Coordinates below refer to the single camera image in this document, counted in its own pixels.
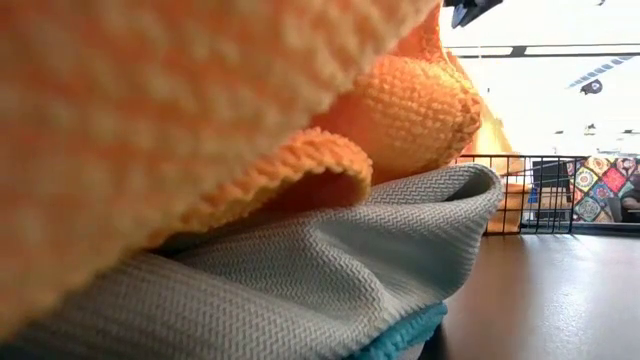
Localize orange microfiber towel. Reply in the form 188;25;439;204
0;0;484;341
447;49;532;235

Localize grey-blue microfiber towel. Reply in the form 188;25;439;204
0;163;505;360

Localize colourful patchwork quilt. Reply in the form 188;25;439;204
567;156;640;225

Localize person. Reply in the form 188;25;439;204
619;187;640;224

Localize black table mat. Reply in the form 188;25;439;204
429;232;640;360

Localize black wire basket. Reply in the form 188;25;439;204
457;153;590;236

